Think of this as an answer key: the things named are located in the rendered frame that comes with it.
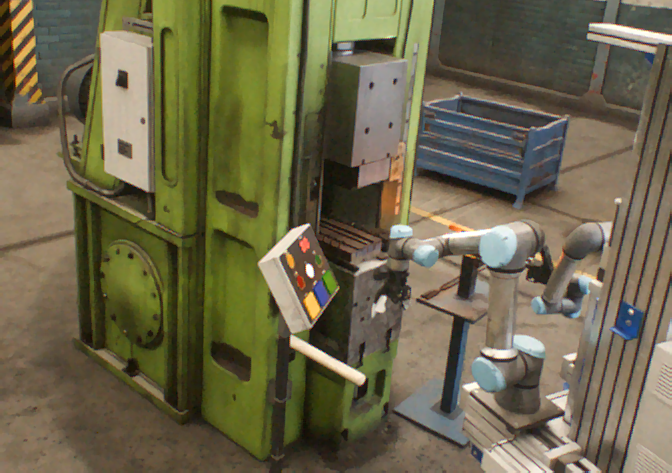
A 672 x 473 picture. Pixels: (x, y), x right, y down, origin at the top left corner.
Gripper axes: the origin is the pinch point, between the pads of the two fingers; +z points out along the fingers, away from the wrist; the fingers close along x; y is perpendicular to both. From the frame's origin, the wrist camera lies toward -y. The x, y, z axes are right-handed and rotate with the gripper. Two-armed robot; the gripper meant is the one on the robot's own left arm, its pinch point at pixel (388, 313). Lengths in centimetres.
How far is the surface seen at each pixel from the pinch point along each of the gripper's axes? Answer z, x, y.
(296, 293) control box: -13.9, -37.3, -3.7
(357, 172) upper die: -40, 10, -43
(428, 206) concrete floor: 94, 247, -285
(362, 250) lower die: -3.9, 16.8, -44.8
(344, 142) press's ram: -52, 4, -46
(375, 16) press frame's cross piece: -98, 24, -63
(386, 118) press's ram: -60, 24, -47
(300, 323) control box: -3.4, -36.4, -1.1
